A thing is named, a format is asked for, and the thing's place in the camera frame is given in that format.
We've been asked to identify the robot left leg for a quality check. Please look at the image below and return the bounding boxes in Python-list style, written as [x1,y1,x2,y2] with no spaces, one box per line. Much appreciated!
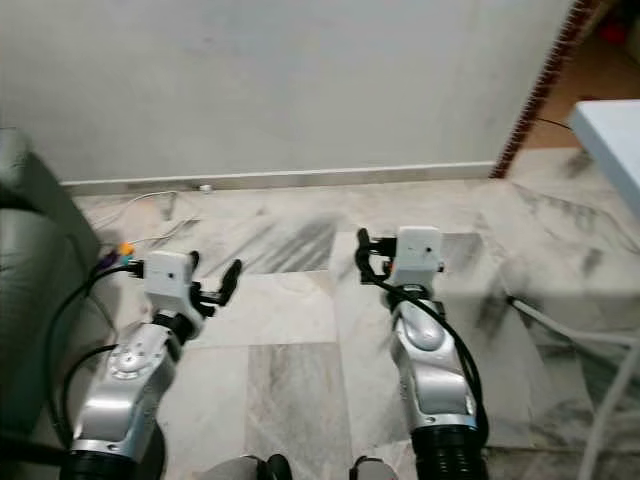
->
[195,455,296,480]

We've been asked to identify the thin black floor cable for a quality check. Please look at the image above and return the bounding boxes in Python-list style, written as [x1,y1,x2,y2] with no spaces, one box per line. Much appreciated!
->
[535,117,576,136]

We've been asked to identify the robot right leg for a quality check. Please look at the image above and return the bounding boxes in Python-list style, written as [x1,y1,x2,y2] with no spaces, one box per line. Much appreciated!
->
[350,455,401,480]

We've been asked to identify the white plastic table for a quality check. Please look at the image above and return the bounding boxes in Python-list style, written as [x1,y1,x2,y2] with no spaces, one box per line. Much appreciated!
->
[566,99,640,197]

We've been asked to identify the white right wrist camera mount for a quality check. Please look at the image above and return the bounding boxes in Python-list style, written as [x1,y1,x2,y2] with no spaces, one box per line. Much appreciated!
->
[394,225,447,291]

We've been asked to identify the white table leg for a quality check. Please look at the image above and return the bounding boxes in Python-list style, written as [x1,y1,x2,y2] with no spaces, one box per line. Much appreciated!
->
[505,295,640,348]
[573,340,640,480]

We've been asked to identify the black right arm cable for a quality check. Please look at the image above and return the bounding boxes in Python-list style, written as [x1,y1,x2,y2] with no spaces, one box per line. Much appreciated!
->
[370,237,486,441]

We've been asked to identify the red mosaic tile wall trim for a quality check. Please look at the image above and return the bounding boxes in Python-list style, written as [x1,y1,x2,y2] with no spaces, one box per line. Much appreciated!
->
[490,0,603,180]

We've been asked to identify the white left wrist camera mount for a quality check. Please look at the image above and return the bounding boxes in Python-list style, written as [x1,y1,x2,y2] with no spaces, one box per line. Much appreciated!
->
[144,250,199,313]

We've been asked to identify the grey green sofa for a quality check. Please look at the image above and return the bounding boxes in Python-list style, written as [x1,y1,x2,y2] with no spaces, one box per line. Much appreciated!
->
[0,128,108,441]

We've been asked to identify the thin white floor cable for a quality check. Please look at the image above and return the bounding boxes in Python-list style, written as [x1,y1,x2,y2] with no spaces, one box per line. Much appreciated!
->
[105,184,213,236]

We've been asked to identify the red bowl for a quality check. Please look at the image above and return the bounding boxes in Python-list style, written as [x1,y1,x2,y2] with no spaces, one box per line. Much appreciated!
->
[598,12,640,46]

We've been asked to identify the robot leg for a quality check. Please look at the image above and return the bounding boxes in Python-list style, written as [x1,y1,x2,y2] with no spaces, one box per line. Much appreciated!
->
[350,455,401,480]
[195,455,296,480]

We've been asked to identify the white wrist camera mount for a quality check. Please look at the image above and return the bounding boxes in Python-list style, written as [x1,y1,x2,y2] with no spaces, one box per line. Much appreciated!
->
[144,250,199,313]
[394,225,447,291]

